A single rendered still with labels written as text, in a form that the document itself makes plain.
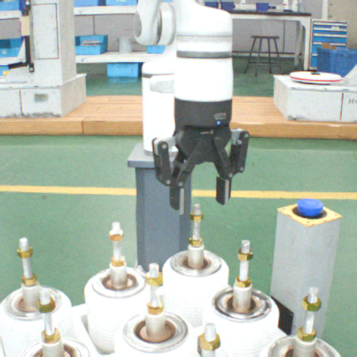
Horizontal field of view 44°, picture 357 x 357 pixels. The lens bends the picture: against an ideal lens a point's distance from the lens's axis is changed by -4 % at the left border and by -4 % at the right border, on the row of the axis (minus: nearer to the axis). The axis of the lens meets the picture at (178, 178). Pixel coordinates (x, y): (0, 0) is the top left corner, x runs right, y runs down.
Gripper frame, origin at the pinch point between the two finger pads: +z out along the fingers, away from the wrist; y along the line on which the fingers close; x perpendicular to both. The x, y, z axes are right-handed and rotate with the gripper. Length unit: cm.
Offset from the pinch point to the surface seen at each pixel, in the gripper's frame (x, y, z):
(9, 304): 1.0, -27.1, 9.8
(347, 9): 408, 480, -47
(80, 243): 62, -1, 36
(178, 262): 0.9, -2.9, 9.7
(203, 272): -3.0, -1.1, 9.8
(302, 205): -4.7, 14.7, 2.1
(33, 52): 215, 18, -8
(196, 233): -0.4, -0.9, 5.0
